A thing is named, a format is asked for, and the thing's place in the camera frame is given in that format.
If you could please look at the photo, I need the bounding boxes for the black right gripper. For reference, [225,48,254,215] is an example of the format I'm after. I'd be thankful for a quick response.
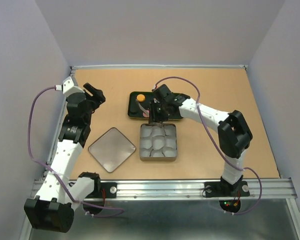
[147,100,169,124]

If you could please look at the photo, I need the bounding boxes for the round orange cookie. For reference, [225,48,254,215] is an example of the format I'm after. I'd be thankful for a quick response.
[136,94,146,103]

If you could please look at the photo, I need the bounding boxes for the black round cookie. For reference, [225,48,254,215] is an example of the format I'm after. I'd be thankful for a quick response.
[129,107,138,115]

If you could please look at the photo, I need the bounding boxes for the metal tongs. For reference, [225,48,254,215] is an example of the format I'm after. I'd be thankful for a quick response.
[135,100,164,128]

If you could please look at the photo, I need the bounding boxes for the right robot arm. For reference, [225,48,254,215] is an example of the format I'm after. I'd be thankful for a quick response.
[149,84,253,195]

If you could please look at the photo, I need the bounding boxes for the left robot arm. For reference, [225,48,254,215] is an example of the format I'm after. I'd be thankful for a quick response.
[24,81,106,233]

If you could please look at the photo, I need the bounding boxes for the pink round cookie lower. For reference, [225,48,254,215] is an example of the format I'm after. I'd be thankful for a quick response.
[143,110,149,118]

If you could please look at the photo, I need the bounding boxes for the black cookie tray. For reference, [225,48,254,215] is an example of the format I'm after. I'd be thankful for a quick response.
[127,85,191,123]

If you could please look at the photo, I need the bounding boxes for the square cookie tin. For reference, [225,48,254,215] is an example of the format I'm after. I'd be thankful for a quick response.
[139,123,178,163]

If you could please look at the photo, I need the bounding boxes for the tin lid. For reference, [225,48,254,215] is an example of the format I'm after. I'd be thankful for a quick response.
[88,127,136,173]

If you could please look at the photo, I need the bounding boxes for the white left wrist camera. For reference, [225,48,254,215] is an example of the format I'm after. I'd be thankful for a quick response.
[54,76,84,98]

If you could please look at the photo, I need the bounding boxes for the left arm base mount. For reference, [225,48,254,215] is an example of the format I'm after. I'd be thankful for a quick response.
[86,181,118,199]

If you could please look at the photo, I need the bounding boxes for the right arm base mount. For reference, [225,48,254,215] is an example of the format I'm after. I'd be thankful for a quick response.
[204,180,250,198]

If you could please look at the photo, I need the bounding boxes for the aluminium front rail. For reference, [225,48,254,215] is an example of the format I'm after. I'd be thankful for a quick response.
[101,178,297,202]

